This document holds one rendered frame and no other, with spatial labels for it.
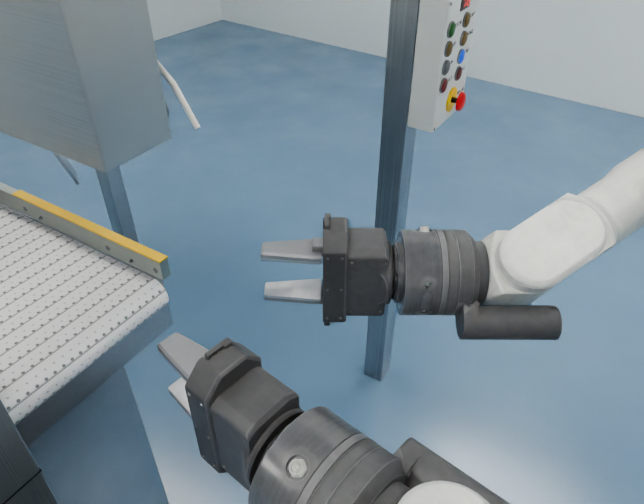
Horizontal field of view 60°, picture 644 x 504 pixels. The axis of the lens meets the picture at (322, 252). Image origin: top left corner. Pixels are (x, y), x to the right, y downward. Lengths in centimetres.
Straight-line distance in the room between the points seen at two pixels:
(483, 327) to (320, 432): 23
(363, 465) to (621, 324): 184
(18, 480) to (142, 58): 47
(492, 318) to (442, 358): 129
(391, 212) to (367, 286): 80
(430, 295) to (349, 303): 8
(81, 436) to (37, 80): 61
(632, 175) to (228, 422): 47
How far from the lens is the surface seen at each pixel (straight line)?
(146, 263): 83
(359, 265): 53
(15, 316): 85
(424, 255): 54
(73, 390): 83
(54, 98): 68
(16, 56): 71
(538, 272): 55
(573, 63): 383
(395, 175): 129
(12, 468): 68
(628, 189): 65
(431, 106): 119
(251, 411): 40
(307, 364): 179
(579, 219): 58
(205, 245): 230
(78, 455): 108
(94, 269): 88
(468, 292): 55
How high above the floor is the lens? 135
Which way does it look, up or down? 38 degrees down
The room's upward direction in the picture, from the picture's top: straight up
